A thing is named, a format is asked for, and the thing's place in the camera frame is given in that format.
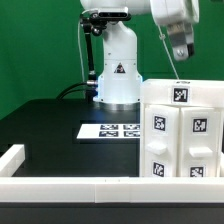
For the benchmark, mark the white marker base sheet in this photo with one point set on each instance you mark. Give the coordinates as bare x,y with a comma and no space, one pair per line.
109,131

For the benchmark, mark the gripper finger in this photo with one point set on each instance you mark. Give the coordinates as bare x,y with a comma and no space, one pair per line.
181,37

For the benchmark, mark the white small cabinet top block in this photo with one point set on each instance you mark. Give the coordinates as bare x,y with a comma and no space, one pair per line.
196,93

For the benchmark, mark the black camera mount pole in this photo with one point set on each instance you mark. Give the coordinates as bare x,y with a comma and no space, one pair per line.
92,25

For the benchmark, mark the white U-shaped fence wall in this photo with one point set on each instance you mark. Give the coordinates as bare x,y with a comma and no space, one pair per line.
101,190

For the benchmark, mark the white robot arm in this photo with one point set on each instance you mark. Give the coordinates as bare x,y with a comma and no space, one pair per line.
118,86

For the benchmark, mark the white cabinet body box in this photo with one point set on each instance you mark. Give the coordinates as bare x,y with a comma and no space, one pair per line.
180,141

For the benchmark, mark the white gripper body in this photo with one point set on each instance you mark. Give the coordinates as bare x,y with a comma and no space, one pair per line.
166,12

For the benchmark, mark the white cabinet door panel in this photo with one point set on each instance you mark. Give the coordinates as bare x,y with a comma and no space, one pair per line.
199,150
160,141

